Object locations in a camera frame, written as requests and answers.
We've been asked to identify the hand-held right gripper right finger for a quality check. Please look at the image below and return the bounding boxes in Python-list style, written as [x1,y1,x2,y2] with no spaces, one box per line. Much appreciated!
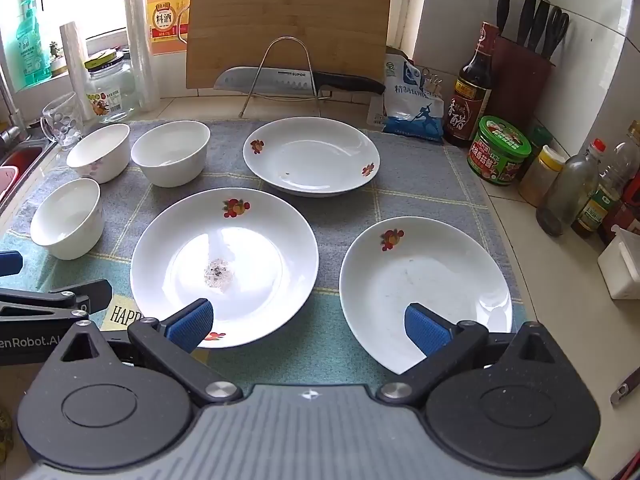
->
[377,303,568,406]

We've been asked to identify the glass jar with label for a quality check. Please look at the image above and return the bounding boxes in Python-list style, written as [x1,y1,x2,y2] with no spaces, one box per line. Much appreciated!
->
[84,50,138,124]

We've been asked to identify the plastic oil bottle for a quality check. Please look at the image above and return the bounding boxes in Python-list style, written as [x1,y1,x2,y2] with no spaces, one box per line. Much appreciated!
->
[572,122,640,238]

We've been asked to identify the green-capped bottle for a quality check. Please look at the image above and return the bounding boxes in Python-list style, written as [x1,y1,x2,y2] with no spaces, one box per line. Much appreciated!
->
[517,122,553,181]

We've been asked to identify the green-lidded sauce jar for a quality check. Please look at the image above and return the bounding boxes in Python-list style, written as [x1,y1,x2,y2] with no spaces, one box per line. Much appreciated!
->
[467,116,532,186]

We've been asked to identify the dark red knife block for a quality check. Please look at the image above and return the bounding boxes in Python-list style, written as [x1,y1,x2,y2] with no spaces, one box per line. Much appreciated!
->
[487,35,556,131]

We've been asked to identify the green dish soap bottle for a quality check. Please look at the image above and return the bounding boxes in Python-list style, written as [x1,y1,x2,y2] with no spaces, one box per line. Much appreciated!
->
[15,0,53,86]

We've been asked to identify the dark vinegar bottle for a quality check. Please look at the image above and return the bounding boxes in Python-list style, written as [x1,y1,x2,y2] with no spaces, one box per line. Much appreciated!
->
[442,21,498,148]

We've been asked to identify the bamboo cutting board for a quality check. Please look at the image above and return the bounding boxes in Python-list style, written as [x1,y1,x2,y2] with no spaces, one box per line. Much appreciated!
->
[185,0,393,92]

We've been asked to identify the metal tool handle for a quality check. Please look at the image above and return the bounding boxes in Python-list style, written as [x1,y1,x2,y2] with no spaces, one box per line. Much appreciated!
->
[610,370,640,406]

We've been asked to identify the metal sink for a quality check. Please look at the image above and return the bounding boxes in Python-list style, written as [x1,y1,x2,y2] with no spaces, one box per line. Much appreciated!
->
[0,130,56,211]

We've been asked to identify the yellow-lidded spice jar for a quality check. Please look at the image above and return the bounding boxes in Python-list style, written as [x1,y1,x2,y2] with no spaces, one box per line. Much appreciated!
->
[518,145,566,207]

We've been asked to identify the dark red sauce bottle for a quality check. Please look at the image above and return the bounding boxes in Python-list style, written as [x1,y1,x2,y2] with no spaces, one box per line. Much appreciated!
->
[600,195,640,246]

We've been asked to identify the black-handled kitchen knife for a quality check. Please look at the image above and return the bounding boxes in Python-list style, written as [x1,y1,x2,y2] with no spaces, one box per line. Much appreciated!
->
[214,66,387,97]

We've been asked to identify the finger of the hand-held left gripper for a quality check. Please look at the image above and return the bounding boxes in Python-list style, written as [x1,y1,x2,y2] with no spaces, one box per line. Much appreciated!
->
[0,280,113,319]
[0,251,24,277]

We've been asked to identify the tall stack of plastic cups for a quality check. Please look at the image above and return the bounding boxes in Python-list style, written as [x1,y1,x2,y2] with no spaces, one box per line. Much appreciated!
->
[123,0,161,111]

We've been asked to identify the clear glass bottle red cap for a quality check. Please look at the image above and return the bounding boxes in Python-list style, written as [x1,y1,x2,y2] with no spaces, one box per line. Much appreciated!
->
[536,139,607,237]

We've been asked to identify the clear glass mug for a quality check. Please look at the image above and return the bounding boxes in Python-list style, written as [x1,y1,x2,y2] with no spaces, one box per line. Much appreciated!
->
[41,92,85,151]

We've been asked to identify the white plate with fruit print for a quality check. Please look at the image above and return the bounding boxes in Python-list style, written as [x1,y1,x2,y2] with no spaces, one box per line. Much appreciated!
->
[339,216,514,376]
[243,116,381,198]

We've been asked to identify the white plastic container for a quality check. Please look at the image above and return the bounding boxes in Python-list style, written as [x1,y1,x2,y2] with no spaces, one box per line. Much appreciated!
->
[597,225,640,301]

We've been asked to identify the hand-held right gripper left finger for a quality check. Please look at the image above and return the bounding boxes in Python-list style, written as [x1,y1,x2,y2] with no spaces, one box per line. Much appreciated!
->
[60,299,243,407]

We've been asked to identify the orange cooking wine jug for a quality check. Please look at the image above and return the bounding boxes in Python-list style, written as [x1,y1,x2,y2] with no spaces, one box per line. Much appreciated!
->
[146,0,193,56]

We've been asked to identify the white bowl with pink flowers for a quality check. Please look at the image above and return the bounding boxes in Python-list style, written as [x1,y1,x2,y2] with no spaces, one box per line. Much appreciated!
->
[66,123,132,184]

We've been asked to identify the plain white bowl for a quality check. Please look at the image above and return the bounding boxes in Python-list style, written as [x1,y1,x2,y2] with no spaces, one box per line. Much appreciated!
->
[30,178,105,261]
[131,120,211,188]

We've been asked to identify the metal binder clips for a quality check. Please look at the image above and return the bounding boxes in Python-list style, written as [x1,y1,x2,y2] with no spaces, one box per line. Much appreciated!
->
[421,67,446,98]

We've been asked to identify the white and blue salt bag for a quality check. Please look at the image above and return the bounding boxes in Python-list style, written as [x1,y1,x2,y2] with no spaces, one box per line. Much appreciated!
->
[382,52,446,143]

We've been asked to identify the grey checked table mat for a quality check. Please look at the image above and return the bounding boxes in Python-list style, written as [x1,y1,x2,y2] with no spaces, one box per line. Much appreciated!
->
[0,119,528,396]

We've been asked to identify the black-handled scissors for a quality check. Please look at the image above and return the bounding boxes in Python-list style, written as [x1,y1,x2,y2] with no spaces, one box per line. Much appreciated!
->
[542,6,571,61]

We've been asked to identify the metal faucet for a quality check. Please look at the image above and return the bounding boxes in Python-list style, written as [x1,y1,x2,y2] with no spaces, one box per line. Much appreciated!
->
[0,80,26,143]

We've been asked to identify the metal wire rack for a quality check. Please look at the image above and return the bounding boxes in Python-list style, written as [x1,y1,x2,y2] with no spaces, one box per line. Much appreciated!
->
[239,36,333,118]

